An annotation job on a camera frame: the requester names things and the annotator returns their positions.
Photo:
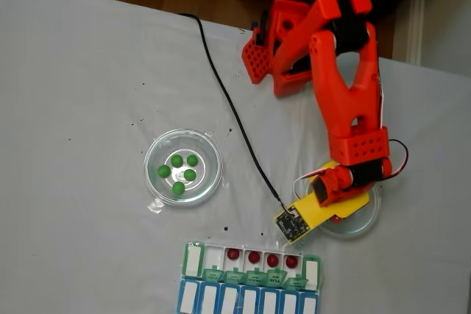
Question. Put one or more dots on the orange perforated base bracket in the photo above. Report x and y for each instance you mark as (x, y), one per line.
(255, 58)

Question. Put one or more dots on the white door trim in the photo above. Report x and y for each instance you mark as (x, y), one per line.
(417, 20)

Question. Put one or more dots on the blue weekly pill organizer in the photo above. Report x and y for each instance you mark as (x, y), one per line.
(182, 297)

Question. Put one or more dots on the clear glass bowl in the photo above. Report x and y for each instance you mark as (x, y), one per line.
(362, 227)
(206, 152)

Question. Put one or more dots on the green weekly pill organizer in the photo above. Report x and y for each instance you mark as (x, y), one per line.
(191, 260)

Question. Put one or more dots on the black camera circuit board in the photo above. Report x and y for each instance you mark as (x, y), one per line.
(289, 226)

